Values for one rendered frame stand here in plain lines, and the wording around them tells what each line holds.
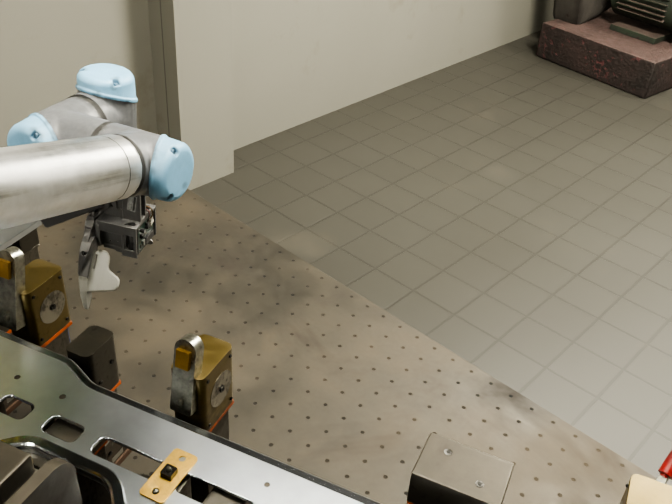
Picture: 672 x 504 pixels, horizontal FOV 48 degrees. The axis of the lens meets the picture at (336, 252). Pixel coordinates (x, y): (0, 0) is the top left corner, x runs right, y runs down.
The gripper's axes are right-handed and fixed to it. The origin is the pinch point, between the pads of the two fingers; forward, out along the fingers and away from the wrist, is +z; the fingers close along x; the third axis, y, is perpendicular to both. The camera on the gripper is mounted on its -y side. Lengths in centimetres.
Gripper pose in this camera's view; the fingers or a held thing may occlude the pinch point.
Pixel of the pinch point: (105, 280)
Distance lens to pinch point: 125.7
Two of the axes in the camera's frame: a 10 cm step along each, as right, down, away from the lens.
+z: -1.2, 8.2, 5.7
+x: 2.2, -5.4, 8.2
